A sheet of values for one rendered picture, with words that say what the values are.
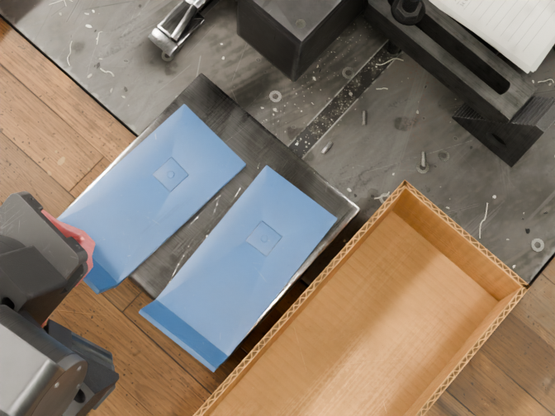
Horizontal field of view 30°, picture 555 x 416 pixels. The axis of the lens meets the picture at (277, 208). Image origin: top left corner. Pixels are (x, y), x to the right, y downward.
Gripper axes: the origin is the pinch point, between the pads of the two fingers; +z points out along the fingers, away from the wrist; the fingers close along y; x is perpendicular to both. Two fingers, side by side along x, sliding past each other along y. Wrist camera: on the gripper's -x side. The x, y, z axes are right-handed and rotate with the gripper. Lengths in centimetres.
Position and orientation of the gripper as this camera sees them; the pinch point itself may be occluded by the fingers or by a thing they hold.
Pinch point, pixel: (70, 255)
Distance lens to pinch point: 78.6
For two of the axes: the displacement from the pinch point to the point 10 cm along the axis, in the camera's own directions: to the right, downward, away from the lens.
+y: 6.4, -7.1, -2.9
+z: 3.0, -1.2, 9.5
